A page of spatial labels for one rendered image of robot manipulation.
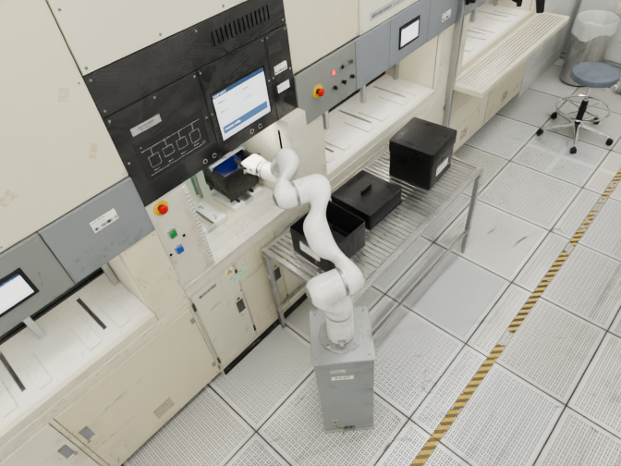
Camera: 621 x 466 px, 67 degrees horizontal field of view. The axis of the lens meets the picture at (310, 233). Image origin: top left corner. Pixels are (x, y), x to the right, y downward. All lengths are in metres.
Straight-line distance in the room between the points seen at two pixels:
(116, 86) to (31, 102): 0.27
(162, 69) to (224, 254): 0.99
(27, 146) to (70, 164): 0.15
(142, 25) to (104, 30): 0.13
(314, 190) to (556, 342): 1.95
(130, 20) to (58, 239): 0.77
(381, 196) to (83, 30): 1.63
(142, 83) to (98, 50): 0.18
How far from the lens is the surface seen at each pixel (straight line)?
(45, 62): 1.63
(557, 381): 3.08
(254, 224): 2.50
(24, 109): 1.64
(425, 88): 3.53
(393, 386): 2.87
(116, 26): 1.70
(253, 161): 2.33
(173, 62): 1.83
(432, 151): 2.67
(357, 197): 2.58
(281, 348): 3.03
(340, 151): 2.91
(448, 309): 3.18
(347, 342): 2.10
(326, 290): 1.77
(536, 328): 3.23
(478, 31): 4.33
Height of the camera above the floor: 2.58
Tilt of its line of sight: 46 degrees down
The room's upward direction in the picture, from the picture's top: 8 degrees counter-clockwise
